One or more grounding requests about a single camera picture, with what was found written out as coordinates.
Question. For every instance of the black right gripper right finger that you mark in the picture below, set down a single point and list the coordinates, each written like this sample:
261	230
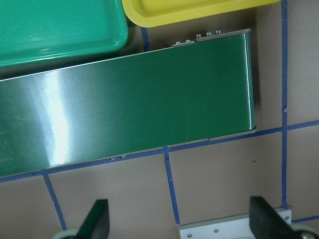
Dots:
264	222

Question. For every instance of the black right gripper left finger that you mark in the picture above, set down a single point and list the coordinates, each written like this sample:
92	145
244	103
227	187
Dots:
97	223

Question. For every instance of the green conveyor belt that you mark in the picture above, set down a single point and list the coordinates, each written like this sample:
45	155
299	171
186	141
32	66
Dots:
171	96

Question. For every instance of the green plastic tray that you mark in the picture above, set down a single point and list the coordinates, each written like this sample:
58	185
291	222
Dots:
33	31

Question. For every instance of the yellow plastic tray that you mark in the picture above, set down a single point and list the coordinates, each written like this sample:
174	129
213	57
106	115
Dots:
153	13

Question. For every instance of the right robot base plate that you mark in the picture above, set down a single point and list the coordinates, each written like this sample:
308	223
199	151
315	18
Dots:
233	227

